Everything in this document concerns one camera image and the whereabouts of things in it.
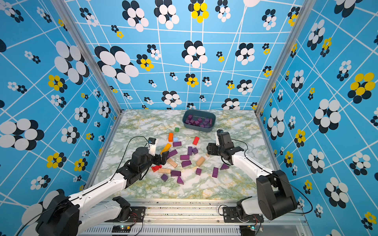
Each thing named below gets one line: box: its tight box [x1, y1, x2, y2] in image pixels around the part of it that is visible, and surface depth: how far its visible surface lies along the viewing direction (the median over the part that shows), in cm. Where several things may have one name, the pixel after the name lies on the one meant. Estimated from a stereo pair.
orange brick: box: [168, 132, 174, 143], surface depth 107 cm
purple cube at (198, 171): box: [195, 168, 202, 176], surface depth 88 cm
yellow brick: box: [160, 143, 172, 154], surface depth 100 cm
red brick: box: [192, 136, 200, 146], surface depth 104 cm
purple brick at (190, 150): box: [187, 146, 193, 156], surface depth 98 cm
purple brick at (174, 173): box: [170, 170, 182, 177], surface depth 89 cm
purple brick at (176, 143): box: [172, 141, 182, 148], surface depth 102 cm
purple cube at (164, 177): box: [160, 173, 169, 183], surface depth 86 cm
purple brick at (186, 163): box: [181, 160, 192, 168], surface depth 93 cm
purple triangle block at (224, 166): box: [220, 163, 230, 171], surface depth 90 cm
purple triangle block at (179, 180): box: [176, 175, 185, 185], surface depth 84 cm
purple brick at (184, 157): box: [180, 154, 190, 161], surface depth 96 cm
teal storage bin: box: [182, 109, 217, 133], surface depth 113 cm
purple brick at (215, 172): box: [212, 166, 219, 178], surface depth 89 cm
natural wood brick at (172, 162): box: [167, 157, 178, 168], surface depth 92 cm
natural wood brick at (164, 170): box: [157, 168, 172, 174], surface depth 90 cm
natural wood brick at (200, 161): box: [196, 156, 206, 167], surface depth 93 cm
